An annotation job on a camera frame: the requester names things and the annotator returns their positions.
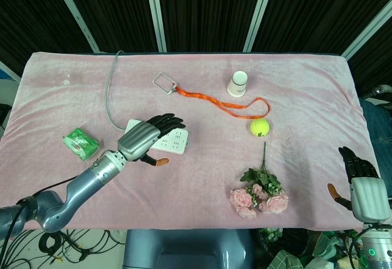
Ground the white power strip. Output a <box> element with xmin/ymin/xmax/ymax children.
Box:
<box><xmin>124</xmin><ymin>119</ymin><xmax>190</xmax><ymax>156</ymax></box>

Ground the orange lanyard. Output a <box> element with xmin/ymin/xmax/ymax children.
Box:
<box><xmin>174</xmin><ymin>86</ymin><xmax>271</xmax><ymax>119</ymax></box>

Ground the white paper cup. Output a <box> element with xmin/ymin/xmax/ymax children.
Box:
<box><xmin>227</xmin><ymin>70</ymin><xmax>248</xmax><ymax>97</ymax></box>

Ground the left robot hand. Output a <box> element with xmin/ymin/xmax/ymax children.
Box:
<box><xmin>117</xmin><ymin>113</ymin><xmax>187</xmax><ymax>169</ymax></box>

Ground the yellow tennis ball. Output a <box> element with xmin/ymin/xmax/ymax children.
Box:
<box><xmin>250</xmin><ymin>119</ymin><xmax>270</xmax><ymax>137</ymax></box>

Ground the white partition post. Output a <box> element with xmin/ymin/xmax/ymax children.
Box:
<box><xmin>341</xmin><ymin>0</ymin><xmax>392</xmax><ymax>60</ymax></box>
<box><xmin>243</xmin><ymin>0</ymin><xmax>278</xmax><ymax>53</ymax></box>
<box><xmin>48</xmin><ymin>0</ymin><xmax>100</xmax><ymax>53</ymax></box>
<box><xmin>143</xmin><ymin>0</ymin><xmax>168</xmax><ymax>53</ymax></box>

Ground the green tissue pack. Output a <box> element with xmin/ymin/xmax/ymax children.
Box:
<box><xmin>62</xmin><ymin>127</ymin><xmax>101</xmax><ymax>162</ymax></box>

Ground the pink blanket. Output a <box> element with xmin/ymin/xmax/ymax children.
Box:
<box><xmin>0</xmin><ymin>51</ymin><xmax>382</xmax><ymax>232</ymax></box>

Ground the grey power cable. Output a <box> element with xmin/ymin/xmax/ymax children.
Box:
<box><xmin>105</xmin><ymin>50</ymin><xmax>126</xmax><ymax>132</ymax></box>

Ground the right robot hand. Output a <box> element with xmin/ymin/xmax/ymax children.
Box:
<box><xmin>327</xmin><ymin>146</ymin><xmax>392</xmax><ymax>222</ymax></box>

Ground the green and white clutter pile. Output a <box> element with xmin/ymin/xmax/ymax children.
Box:
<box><xmin>257</xmin><ymin>227</ymin><xmax>368</xmax><ymax>269</ymax></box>

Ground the pink artificial rose bouquet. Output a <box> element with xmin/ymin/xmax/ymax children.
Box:
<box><xmin>230</xmin><ymin>141</ymin><xmax>290</xmax><ymax>220</ymax></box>

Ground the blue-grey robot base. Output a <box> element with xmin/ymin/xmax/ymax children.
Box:
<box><xmin>123</xmin><ymin>229</ymin><xmax>254</xmax><ymax>269</ymax></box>

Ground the black cable bundle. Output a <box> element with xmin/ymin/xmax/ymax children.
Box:
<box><xmin>0</xmin><ymin>229</ymin><xmax>127</xmax><ymax>269</ymax></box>

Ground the clear badge holder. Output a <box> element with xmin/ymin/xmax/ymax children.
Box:
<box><xmin>152</xmin><ymin>71</ymin><xmax>178</xmax><ymax>96</ymax></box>

